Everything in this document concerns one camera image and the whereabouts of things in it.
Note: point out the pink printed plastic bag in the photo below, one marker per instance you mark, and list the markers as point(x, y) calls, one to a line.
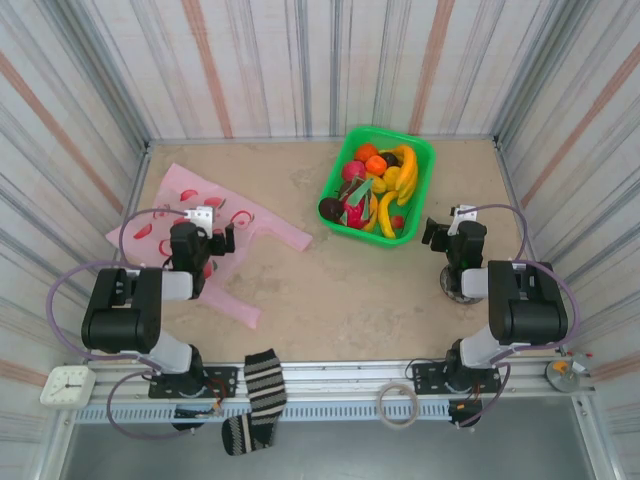
point(260, 220)

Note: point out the fake dragon fruit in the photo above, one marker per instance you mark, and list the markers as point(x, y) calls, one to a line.
point(360, 205)

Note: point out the fake red apple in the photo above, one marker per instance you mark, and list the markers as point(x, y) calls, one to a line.
point(354, 170)

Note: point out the fake dark purple fruit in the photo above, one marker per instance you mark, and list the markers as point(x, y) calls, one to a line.
point(330, 207)

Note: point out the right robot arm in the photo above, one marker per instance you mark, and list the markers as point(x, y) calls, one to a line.
point(525, 310)

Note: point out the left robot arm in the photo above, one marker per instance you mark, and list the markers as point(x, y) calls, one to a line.
point(120, 320)

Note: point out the small fake red fruit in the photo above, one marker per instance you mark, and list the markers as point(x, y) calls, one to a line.
point(397, 221)

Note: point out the fake yellow banana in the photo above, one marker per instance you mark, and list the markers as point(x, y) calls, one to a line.
point(370, 226)
point(385, 215)

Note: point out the large fake banana bunch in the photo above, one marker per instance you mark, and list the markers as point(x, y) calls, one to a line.
point(409, 170)

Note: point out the fake bumpy yellow lemon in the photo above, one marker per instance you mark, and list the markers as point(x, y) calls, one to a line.
point(392, 175)

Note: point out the fake yellow mango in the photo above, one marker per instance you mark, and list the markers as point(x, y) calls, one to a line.
point(378, 185)

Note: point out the fake dark mangosteen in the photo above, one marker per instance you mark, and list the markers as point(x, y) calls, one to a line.
point(392, 160)

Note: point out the fake red-orange persimmon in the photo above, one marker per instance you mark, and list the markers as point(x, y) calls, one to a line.
point(376, 164)

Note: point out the fake orange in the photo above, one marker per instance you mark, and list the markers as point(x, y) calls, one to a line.
point(367, 151)

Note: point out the patterned ceramic bowl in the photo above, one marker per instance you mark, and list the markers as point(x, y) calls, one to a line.
point(446, 285)

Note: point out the green plastic basket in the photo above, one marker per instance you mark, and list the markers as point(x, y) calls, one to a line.
point(425, 175)

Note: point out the black striped sock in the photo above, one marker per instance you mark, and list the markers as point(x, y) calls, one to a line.
point(262, 390)

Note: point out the black connector board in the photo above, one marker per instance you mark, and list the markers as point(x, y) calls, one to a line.
point(462, 407)
point(192, 414)

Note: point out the small metal clamp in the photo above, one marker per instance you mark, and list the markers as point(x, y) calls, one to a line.
point(580, 361)

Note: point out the white square clock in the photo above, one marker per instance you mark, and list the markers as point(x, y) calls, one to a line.
point(67, 387)

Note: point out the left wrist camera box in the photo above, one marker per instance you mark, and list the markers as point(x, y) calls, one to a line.
point(202, 216)

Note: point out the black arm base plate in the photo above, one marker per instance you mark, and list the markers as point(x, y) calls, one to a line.
point(425, 375)
point(225, 377)

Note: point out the aluminium frame rail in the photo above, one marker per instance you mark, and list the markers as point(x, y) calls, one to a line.
point(340, 372)

